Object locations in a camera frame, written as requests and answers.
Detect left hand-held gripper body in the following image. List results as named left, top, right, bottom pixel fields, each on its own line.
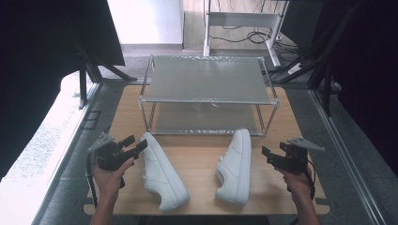
left=87, top=132, right=134, bottom=172

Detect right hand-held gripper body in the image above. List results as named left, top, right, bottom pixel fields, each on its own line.
left=274, top=137, right=326, bottom=173

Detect white sneaker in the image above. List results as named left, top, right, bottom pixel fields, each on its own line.
left=214, top=127, right=253, bottom=207
left=139, top=131, right=191, bottom=212

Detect metal shoe rack grey shelves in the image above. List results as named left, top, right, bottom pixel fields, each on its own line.
left=138, top=54, right=281, bottom=138

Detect person's right hand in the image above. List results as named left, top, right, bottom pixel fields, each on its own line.
left=276, top=168, right=311, bottom=202

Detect white power strip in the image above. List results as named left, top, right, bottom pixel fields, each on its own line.
left=286, top=62, right=303, bottom=76

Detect black metal stand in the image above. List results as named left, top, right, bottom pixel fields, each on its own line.
left=268, top=0, right=360, bottom=117
left=72, top=37, right=139, bottom=111

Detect black curtain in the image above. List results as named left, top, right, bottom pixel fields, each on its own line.
left=0, top=0, right=127, bottom=181
left=313, top=0, right=398, bottom=177

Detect black strap of left gripper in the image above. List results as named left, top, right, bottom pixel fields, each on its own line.
left=85, top=152, right=99, bottom=208

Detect black strap of gripper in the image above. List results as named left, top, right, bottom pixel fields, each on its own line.
left=305, top=159, right=317, bottom=201
left=85, top=152, right=99, bottom=208

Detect black strap of right gripper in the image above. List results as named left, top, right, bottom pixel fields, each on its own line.
left=305, top=159, right=317, bottom=201

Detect aluminium floor rail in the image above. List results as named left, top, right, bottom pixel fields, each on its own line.
left=30, top=82, right=103, bottom=225
left=309, top=88, right=388, bottom=225

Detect black floor cables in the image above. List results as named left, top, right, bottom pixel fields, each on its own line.
left=208, top=23, right=299, bottom=54

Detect white desk frame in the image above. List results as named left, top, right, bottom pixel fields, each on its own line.
left=203, top=0, right=291, bottom=68

